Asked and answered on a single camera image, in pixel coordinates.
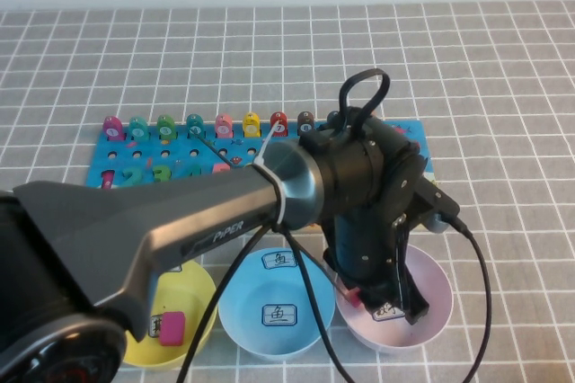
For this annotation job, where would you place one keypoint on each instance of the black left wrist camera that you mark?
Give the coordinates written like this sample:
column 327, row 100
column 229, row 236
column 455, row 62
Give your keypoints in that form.
column 433, row 201

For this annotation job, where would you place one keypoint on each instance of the pink plastic bowl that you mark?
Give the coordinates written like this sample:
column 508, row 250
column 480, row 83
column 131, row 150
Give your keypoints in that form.
column 436, row 284

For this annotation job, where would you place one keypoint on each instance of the yellow fish piece number six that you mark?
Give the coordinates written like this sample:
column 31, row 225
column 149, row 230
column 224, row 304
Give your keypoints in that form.
column 251, row 127

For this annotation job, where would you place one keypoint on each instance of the ocean print wooden puzzle board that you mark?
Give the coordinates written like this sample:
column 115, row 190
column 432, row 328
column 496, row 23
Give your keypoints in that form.
column 148, row 149

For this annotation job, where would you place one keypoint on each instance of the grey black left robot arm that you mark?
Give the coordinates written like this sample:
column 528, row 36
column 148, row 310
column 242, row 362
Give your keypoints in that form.
column 135, row 221

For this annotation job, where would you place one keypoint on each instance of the yellow plastic bowl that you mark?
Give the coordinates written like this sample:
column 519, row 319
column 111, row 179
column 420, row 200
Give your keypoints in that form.
column 197, row 293

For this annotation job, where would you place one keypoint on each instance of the green fish piece number three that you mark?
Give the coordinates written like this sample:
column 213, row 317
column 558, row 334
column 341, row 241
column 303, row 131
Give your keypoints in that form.
column 165, row 129

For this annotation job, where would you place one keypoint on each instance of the magenta fish piece number one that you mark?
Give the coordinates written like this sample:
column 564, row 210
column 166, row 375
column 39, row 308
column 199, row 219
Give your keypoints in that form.
column 112, row 129

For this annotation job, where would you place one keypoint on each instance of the thin black zip tie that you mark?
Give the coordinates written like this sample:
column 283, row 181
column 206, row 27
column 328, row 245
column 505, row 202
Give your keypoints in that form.
column 211, row 147

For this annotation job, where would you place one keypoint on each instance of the white zip tie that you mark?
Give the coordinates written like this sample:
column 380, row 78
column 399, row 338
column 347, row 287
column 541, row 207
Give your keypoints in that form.
column 282, row 198

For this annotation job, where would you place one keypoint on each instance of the white label reading 数字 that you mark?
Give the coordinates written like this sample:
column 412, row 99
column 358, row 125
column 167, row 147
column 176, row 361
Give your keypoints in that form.
column 386, row 313

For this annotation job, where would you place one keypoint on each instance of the brown fish piece number eight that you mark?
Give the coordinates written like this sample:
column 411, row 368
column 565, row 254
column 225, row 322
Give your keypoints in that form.
column 306, row 125

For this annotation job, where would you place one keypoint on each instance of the magenta rectangle piece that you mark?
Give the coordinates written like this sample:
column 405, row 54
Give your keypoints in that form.
column 172, row 329

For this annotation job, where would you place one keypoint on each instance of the white label reading 其它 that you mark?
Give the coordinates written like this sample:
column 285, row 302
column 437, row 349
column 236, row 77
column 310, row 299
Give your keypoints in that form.
column 156, row 326

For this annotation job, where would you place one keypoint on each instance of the pink fish piece number five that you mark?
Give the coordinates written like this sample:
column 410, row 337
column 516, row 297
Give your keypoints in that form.
column 223, row 127

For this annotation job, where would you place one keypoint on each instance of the slate fish piece number nine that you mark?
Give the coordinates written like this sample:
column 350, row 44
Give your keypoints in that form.
column 331, row 117

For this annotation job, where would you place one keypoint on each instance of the white label reading 鱼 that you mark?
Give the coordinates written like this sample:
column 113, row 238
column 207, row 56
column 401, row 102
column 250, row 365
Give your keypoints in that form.
column 280, row 314
column 279, row 260

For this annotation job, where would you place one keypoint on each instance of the teal fish piece number two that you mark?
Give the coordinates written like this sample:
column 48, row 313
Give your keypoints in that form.
column 138, row 130

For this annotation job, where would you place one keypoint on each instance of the red fish piece number seven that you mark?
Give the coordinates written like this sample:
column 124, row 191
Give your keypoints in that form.
column 275, row 120

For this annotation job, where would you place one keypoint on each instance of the dark teal fish number four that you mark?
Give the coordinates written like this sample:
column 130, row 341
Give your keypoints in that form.
column 194, row 124

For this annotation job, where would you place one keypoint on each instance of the dark teal number four piece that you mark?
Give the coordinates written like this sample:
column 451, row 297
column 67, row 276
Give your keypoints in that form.
column 195, row 171

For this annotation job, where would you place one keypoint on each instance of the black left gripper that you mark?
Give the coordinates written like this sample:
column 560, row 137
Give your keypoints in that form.
column 359, row 248

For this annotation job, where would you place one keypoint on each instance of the light blue plastic bowl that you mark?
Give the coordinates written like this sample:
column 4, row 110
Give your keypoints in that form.
column 251, row 284

